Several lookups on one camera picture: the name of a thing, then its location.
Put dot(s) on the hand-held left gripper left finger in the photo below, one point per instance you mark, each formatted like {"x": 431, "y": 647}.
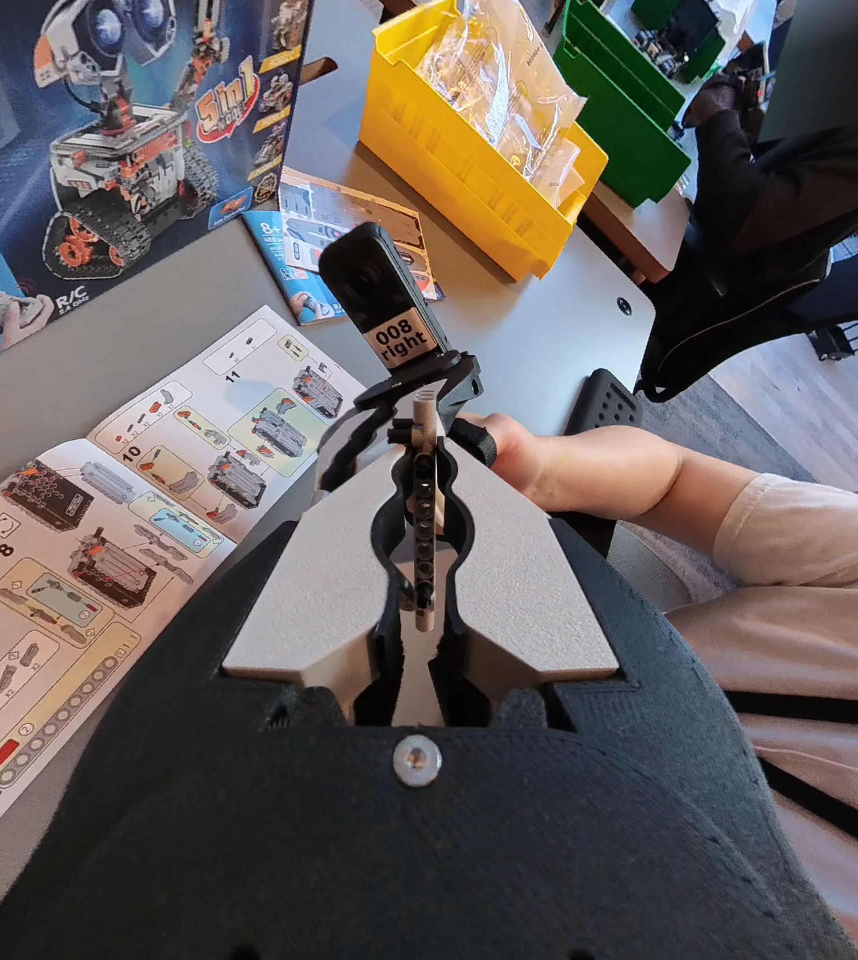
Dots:
{"x": 309, "y": 592}

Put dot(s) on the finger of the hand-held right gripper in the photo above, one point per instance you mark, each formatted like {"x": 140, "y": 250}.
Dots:
{"x": 373, "y": 454}
{"x": 453, "y": 426}

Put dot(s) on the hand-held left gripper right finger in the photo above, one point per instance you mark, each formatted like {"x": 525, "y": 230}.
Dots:
{"x": 526, "y": 592}

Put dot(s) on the light grey perforated building beam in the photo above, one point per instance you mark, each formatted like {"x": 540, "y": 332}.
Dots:
{"x": 424, "y": 412}

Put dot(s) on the black perforated building beam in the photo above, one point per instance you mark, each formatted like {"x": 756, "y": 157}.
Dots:
{"x": 423, "y": 525}

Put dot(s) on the person's right forearm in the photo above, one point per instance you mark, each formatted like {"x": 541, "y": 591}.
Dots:
{"x": 609, "y": 472}

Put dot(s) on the brown wooden desk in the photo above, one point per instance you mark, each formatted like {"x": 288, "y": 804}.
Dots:
{"x": 639, "y": 232}

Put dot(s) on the grey desk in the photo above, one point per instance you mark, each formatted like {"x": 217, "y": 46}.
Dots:
{"x": 99, "y": 360}

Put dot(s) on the person's right hand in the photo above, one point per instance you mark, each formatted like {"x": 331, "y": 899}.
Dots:
{"x": 523, "y": 457}

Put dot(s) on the blue leaflet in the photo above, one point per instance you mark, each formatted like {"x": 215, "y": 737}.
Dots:
{"x": 279, "y": 255}

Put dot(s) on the yellow plastic bin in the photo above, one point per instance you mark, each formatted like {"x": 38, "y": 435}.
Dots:
{"x": 459, "y": 180}

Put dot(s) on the black perforated armrest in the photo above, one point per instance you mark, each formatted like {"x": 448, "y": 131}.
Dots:
{"x": 613, "y": 401}

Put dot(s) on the open instruction booklet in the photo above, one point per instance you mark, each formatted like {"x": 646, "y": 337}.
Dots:
{"x": 99, "y": 562}

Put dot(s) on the pile of clear plastic bags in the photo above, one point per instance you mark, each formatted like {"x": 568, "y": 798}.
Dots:
{"x": 504, "y": 90}

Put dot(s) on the blue robot kit box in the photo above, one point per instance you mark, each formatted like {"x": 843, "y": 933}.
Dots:
{"x": 136, "y": 135}

